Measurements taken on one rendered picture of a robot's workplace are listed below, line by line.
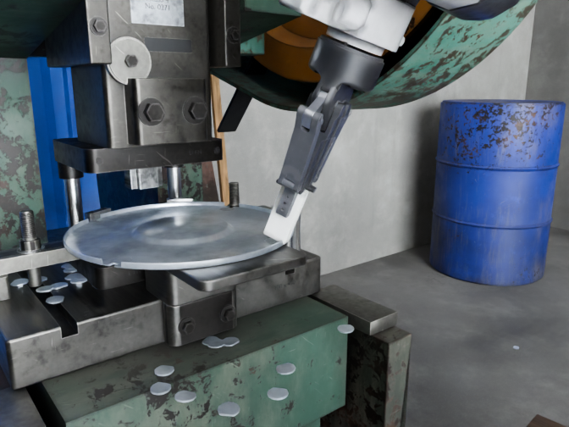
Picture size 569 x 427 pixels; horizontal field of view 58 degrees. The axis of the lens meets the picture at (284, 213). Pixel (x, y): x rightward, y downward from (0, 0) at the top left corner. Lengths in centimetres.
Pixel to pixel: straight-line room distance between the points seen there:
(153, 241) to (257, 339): 19
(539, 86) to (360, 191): 171
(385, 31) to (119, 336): 46
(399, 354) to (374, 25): 46
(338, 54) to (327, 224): 215
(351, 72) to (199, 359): 38
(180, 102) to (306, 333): 35
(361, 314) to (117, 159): 40
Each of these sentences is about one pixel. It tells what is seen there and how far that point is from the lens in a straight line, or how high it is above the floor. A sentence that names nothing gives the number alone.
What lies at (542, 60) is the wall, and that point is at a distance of 402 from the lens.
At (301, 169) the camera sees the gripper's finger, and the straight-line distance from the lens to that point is 55.
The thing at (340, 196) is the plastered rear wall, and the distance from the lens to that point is 269.
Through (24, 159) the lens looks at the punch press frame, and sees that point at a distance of 92.
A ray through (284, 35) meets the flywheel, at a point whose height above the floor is 106.
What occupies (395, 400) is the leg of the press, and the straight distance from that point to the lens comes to 82.
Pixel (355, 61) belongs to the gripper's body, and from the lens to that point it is 54.
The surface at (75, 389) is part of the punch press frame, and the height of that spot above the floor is 65.
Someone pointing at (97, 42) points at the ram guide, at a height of 101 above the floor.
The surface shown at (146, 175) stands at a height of 84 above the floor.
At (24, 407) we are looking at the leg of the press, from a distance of 64.
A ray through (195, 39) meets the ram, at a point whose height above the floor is 102.
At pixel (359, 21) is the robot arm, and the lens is 53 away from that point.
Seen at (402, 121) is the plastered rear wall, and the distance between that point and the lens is 297.
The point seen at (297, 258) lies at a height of 78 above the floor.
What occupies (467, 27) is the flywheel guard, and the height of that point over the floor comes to 104.
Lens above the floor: 97
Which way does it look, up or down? 14 degrees down
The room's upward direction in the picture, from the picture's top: straight up
